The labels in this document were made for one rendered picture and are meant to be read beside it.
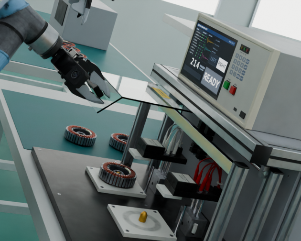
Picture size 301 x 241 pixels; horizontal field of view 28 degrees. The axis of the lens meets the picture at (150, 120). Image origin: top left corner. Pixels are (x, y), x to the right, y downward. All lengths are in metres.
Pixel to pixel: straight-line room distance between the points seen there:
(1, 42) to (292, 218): 0.82
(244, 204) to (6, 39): 0.75
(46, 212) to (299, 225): 0.64
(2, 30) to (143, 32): 5.14
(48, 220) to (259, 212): 0.52
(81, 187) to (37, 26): 0.50
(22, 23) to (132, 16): 5.03
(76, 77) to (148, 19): 5.10
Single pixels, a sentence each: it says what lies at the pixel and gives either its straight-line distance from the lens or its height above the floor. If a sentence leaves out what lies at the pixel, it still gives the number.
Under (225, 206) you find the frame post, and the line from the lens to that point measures 1.43.
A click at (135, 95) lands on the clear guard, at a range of 1.65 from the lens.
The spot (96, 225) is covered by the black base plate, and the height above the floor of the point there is 0.77.
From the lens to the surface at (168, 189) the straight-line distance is 1.59.
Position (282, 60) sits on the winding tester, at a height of 1.30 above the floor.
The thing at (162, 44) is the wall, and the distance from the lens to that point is 6.66.
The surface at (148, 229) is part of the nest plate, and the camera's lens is 1.57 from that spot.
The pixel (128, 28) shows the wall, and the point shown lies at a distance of 6.48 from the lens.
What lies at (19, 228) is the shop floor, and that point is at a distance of 3.06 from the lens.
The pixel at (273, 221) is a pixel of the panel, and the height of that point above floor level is 0.92.
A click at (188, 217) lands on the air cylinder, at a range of 1.63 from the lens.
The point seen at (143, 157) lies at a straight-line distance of 1.76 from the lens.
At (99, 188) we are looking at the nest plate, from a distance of 1.72.
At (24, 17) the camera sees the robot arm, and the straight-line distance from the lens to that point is 1.47.
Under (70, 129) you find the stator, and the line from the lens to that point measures 2.12.
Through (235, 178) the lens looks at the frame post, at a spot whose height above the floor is 1.02.
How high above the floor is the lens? 1.44
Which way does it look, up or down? 15 degrees down
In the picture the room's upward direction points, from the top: 18 degrees clockwise
